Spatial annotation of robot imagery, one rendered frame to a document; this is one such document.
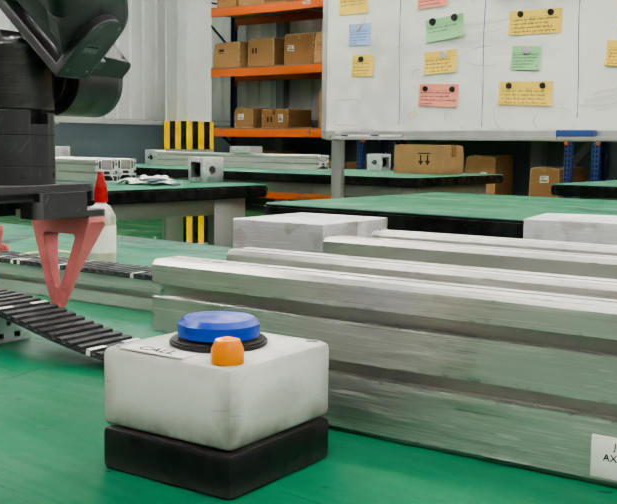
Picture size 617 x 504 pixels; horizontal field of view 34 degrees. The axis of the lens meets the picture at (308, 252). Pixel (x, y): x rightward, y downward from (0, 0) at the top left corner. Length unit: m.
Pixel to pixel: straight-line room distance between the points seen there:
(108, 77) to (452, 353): 0.43
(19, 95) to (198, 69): 8.08
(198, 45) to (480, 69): 5.28
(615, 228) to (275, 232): 0.28
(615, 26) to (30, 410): 3.14
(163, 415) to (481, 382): 0.16
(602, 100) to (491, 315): 3.11
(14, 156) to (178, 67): 8.26
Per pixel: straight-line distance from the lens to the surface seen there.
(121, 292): 0.97
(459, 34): 3.86
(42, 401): 0.63
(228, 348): 0.44
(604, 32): 3.62
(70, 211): 0.79
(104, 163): 3.80
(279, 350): 0.48
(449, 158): 5.17
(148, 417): 0.48
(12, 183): 0.77
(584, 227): 0.87
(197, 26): 8.86
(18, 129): 0.77
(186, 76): 8.75
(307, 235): 0.78
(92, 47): 0.75
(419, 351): 0.52
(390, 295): 0.53
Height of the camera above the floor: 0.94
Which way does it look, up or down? 6 degrees down
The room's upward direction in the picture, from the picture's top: 1 degrees clockwise
